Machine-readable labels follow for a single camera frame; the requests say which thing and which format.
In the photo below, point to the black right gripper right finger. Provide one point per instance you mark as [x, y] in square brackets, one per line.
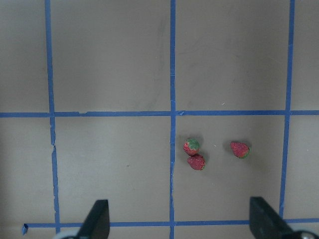
[265, 223]

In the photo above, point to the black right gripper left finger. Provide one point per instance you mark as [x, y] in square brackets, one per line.
[97, 223]

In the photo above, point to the red strawberry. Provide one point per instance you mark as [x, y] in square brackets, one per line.
[240, 149]
[196, 162]

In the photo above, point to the strawberry with green top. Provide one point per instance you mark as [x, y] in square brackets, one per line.
[191, 146]

